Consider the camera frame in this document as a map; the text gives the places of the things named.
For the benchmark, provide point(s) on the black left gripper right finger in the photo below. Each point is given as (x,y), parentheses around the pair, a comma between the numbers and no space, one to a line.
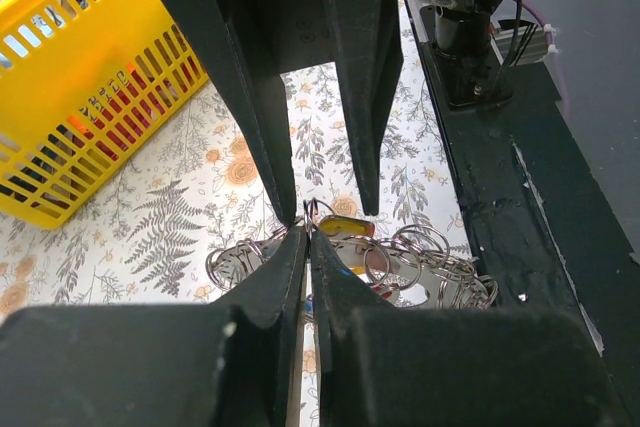
(385,366)

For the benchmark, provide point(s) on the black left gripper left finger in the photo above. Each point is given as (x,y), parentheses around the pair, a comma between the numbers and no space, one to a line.
(233,362)

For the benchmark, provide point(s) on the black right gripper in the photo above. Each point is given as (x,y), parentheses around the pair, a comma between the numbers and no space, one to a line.
(238,43)

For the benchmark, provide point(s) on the yellow key tag with key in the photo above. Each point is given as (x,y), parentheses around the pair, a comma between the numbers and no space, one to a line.
(350,237)

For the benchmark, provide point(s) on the red key tag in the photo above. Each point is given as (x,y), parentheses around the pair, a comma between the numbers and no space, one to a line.
(385,291)

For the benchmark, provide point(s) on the floral patterned table mat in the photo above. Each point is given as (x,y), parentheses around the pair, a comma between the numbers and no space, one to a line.
(193,188)

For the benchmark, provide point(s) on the yellow plastic shopping basket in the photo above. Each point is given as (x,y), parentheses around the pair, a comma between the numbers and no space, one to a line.
(84,83)

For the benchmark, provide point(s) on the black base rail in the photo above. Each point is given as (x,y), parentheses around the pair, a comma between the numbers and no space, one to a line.
(533,212)

